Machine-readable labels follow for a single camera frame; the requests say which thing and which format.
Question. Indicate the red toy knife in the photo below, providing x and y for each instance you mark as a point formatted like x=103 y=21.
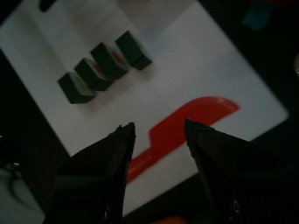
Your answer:
x=193 y=116

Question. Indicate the toy sushi piece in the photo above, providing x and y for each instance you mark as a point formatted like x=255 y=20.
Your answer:
x=107 y=59
x=73 y=89
x=91 y=74
x=132 y=49

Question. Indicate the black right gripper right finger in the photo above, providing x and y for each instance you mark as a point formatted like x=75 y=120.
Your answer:
x=248 y=186

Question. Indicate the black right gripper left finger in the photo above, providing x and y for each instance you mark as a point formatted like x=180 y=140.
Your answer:
x=93 y=180

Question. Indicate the white cutting board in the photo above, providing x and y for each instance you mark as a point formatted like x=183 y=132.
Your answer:
x=187 y=64

